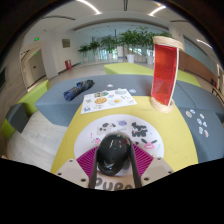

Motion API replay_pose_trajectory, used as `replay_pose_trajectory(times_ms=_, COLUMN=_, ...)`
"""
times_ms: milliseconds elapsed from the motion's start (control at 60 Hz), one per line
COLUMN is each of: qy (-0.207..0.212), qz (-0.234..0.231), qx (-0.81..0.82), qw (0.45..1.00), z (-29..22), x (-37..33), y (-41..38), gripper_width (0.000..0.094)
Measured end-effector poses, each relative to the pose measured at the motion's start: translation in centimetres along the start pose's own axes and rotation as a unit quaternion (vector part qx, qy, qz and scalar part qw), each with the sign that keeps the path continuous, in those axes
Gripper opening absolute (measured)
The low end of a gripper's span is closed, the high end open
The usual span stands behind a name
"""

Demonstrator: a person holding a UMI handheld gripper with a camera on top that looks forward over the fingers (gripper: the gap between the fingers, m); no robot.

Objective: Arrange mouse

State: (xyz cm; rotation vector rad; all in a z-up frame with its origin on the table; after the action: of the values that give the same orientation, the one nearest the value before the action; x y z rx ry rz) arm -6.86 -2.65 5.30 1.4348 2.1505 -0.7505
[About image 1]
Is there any dark blue folded umbrella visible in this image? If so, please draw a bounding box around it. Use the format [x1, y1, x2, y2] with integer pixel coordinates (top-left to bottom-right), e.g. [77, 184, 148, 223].
[63, 79, 95, 102]

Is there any dark grey cube seat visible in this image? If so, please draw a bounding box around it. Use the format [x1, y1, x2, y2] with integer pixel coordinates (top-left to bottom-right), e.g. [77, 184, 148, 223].
[5, 102, 29, 134]

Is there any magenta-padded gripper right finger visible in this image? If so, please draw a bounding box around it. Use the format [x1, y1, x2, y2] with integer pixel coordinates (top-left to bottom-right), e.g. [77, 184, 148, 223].
[128, 143, 175, 189]

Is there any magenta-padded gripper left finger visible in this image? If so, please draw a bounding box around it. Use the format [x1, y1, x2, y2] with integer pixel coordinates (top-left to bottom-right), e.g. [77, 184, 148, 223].
[54, 146, 100, 190]

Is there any black wall screen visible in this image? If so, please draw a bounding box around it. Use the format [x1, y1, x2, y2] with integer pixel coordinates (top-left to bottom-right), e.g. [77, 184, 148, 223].
[0, 66, 7, 93]

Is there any black framed chair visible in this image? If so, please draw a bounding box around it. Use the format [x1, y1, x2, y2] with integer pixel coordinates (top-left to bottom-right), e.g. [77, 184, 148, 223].
[210, 78, 224, 104]

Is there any red translucent rope-capped tower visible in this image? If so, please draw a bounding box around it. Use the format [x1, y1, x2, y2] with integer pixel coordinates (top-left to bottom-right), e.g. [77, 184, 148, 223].
[149, 35, 185, 114]

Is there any potted green plants group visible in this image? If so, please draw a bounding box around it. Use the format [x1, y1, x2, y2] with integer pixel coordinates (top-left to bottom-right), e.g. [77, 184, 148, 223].
[77, 26, 174, 65]

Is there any lime green ottoman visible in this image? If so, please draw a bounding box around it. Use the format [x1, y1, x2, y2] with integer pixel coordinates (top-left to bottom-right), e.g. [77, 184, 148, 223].
[176, 69, 202, 88]
[103, 62, 156, 78]

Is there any white cartoon sticker sheet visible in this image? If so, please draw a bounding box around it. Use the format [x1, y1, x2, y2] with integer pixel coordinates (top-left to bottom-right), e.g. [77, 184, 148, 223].
[80, 88, 138, 115]

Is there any ceiling strip lights group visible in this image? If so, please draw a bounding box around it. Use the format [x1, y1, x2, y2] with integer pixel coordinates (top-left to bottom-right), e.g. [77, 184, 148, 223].
[76, 0, 214, 51]

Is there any brown wooden reception counter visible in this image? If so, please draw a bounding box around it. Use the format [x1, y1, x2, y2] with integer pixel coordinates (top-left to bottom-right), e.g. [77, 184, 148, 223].
[178, 49, 218, 86]

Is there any white round printed mouse pad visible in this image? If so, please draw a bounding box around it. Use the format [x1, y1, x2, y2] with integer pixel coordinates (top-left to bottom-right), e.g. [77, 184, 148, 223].
[73, 113, 166, 192]

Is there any red fire extinguisher box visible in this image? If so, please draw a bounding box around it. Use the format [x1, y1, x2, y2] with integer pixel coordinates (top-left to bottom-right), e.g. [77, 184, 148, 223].
[64, 59, 73, 71]

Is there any framed wall plaque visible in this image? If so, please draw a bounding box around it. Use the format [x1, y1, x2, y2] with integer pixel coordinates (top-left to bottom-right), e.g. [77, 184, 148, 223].
[61, 38, 72, 49]

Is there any black glossy computer mouse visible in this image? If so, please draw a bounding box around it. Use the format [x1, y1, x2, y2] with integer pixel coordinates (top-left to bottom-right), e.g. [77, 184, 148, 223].
[95, 132, 133, 177]

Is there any lime green bench seat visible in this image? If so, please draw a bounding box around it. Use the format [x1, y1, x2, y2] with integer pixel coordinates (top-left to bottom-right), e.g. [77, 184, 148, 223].
[0, 79, 51, 140]

